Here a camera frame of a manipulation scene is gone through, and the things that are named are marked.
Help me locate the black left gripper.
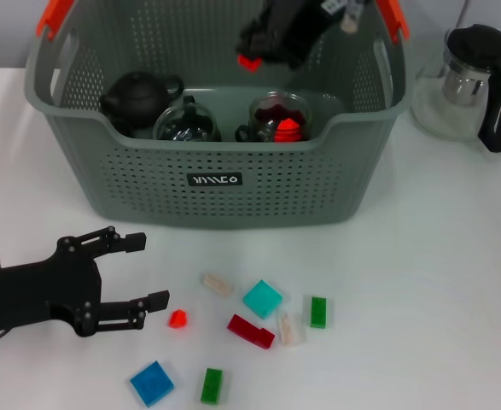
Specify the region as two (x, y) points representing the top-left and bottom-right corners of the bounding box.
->
(0, 225), (171, 338)

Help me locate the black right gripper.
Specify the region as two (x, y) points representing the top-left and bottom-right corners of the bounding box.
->
(236, 0), (353, 72)

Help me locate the small red toy brick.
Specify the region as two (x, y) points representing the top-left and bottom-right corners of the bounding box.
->
(167, 307), (189, 329)
(237, 54), (263, 73)

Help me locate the red sloped toy brick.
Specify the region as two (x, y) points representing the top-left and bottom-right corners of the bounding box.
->
(273, 118), (305, 144)

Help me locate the teal square toy brick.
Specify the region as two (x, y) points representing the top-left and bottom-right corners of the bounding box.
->
(242, 280), (283, 319)

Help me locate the clear white toy brick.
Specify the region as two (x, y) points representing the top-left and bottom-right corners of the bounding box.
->
(201, 272), (236, 298)
(276, 313), (306, 346)

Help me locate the green toy brick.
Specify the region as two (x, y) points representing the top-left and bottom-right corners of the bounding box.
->
(309, 296), (329, 329)
(198, 366), (224, 405)

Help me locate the grey perforated storage basket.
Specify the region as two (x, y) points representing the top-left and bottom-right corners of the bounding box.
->
(22, 0), (414, 230)

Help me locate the blue square toy brick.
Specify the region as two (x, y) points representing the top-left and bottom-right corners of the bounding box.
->
(129, 360), (177, 407)

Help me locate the dark red toy brick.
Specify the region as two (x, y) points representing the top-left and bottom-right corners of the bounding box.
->
(227, 314), (276, 350)

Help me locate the black clay teapot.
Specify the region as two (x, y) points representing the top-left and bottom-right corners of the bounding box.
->
(99, 70), (186, 128)

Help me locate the glass pitcher with black handle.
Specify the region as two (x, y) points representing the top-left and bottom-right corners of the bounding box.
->
(411, 24), (501, 154)

